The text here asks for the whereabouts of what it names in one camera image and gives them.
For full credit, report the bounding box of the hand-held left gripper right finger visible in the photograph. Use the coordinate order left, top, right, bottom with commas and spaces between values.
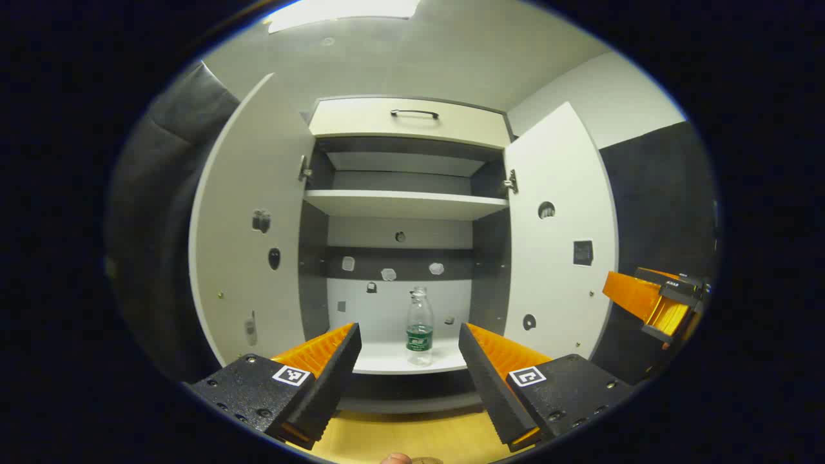
459, 322, 636, 452

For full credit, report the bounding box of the ceiling light panel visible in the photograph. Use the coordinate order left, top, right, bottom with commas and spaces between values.
267, 0, 421, 34

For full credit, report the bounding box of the grey and white cabinet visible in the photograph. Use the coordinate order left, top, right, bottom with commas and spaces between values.
298, 95, 516, 414

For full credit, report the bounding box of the white cabinet shelf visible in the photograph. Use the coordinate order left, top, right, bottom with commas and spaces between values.
351, 340, 468, 375
304, 189, 510, 222

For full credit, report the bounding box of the clear plastic bottle green label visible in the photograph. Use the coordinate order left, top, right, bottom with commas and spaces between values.
405, 287, 434, 367

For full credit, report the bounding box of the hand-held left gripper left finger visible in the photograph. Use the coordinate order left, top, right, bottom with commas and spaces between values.
184, 322, 362, 450

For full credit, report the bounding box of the white cabinet drawer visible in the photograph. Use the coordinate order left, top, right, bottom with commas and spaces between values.
309, 97, 511, 150

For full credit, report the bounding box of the white cabinet door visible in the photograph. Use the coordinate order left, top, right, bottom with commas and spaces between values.
503, 101, 619, 362
189, 73, 316, 368

